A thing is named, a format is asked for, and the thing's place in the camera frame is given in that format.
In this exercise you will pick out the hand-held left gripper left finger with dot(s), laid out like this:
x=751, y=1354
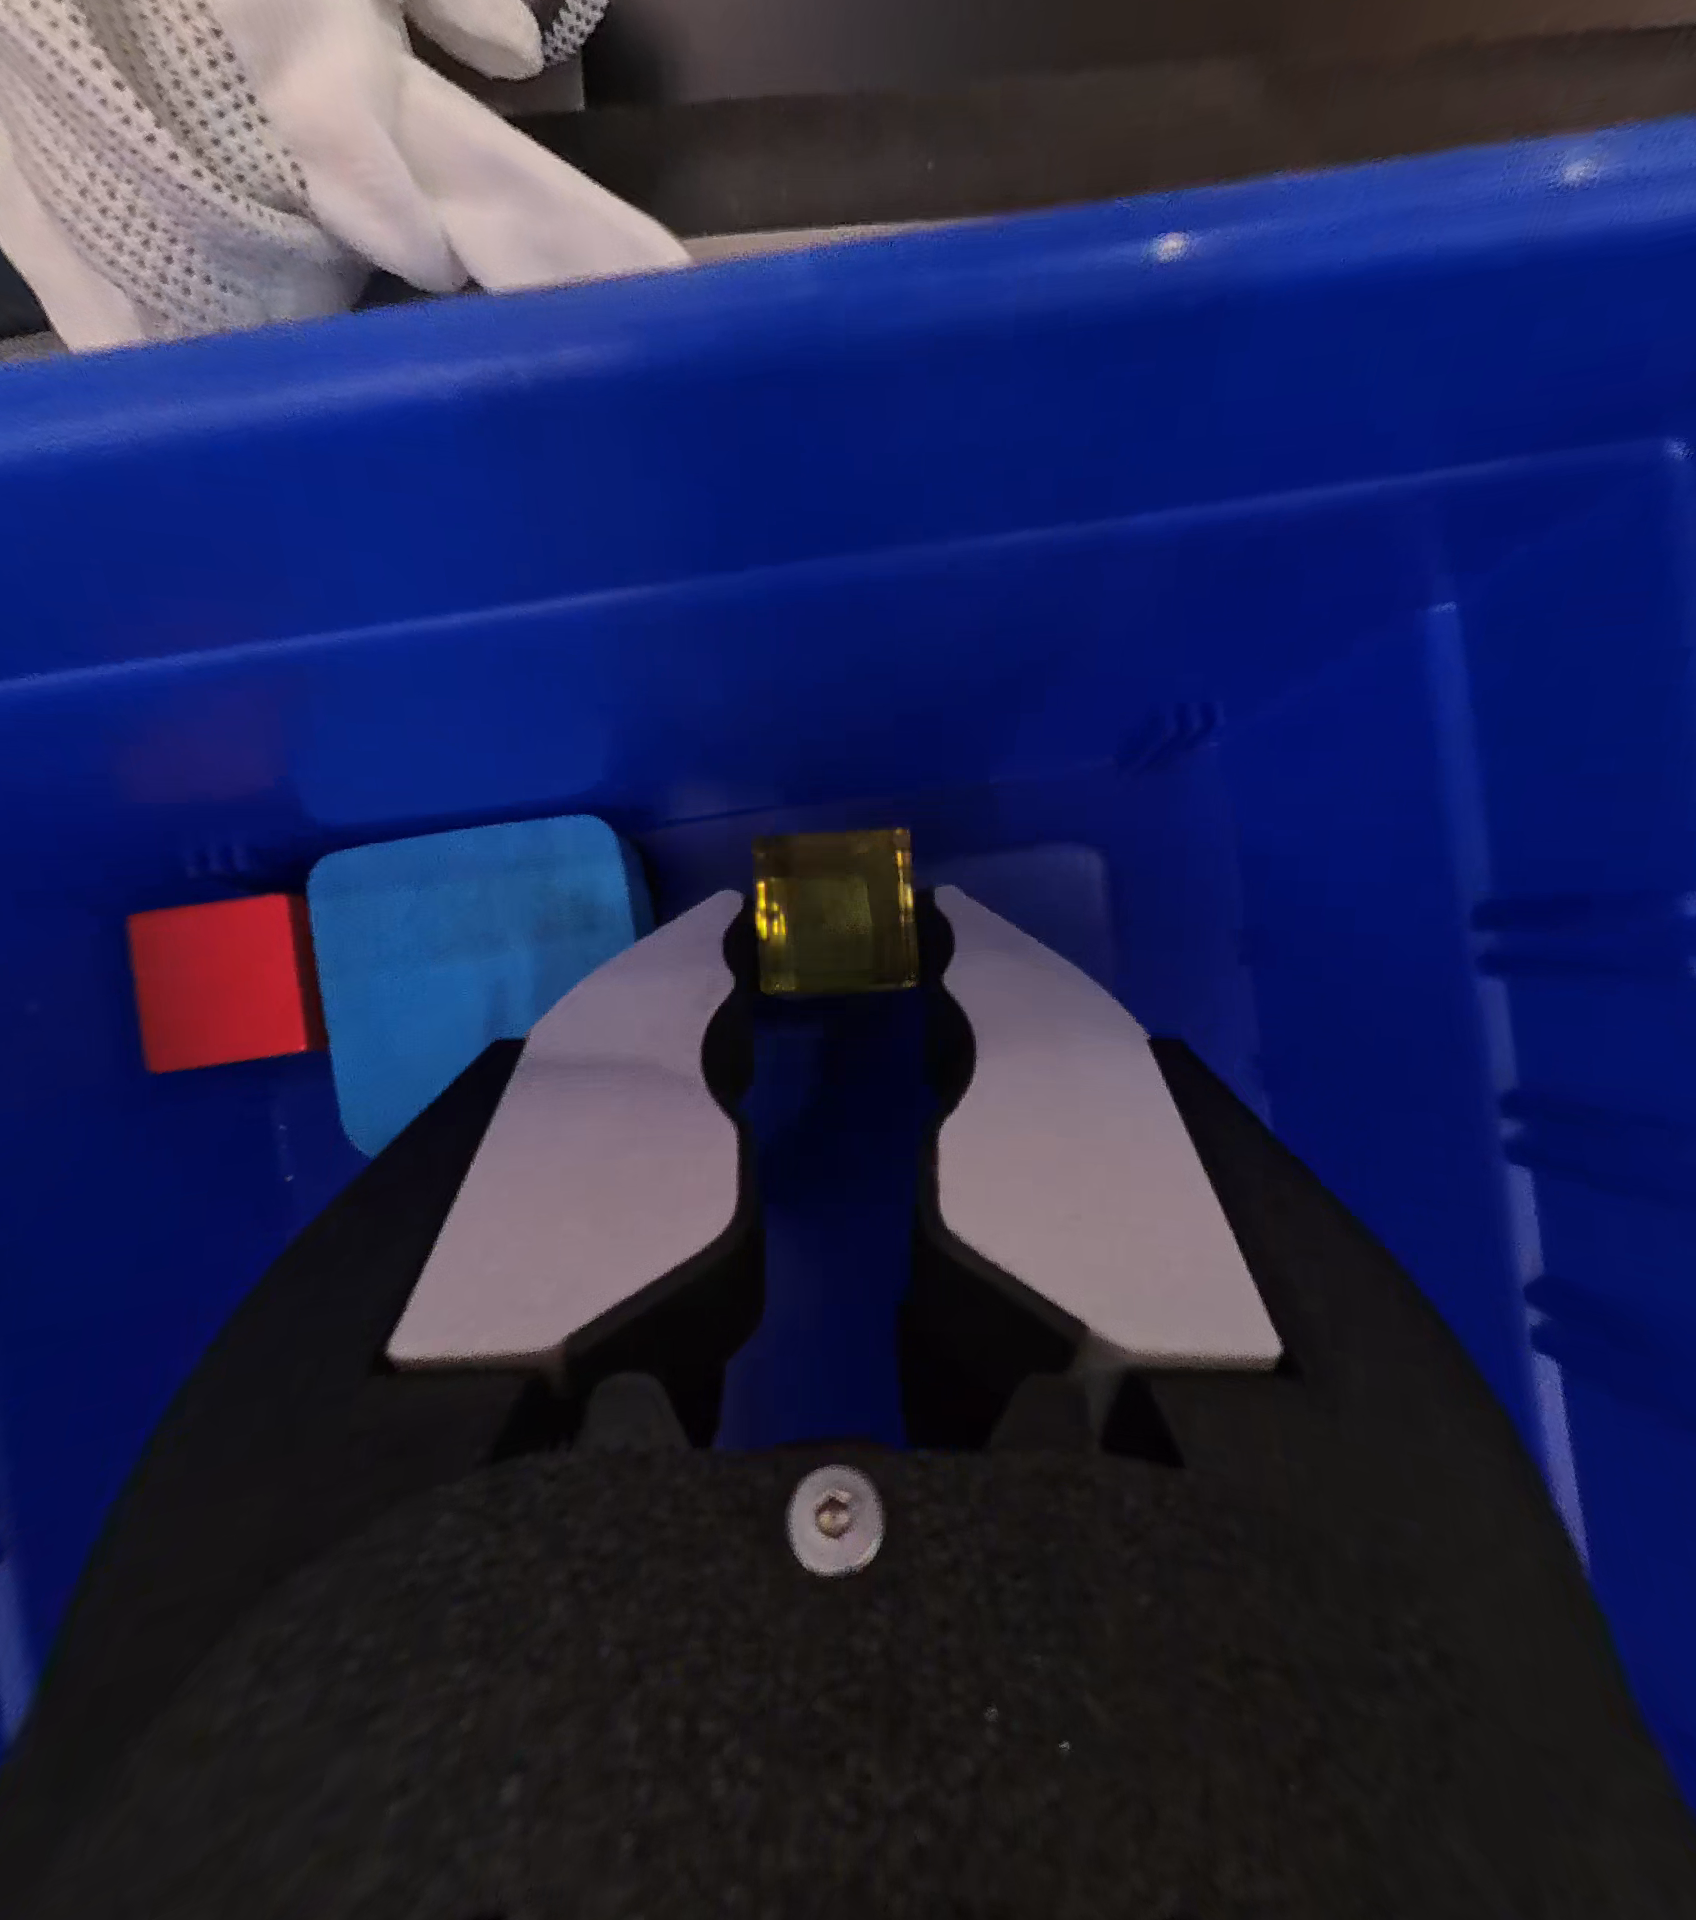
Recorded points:
x=578, y=1200

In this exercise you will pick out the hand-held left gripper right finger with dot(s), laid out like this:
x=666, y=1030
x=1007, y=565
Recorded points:
x=1089, y=1200

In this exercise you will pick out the small blue piece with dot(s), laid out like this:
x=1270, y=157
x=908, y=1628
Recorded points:
x=458, y=961

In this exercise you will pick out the yellow transparent cube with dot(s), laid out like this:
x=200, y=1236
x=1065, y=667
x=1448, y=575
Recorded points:
x=837, y=914

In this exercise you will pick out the blue plastic bin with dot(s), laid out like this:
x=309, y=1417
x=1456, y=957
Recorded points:
x=1089, y=525

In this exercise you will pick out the small red piece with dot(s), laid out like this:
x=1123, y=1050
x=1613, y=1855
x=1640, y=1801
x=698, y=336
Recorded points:
x=218, y=982

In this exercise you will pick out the white crumpled cloth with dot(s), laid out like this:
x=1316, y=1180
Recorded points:
x=218, y=151

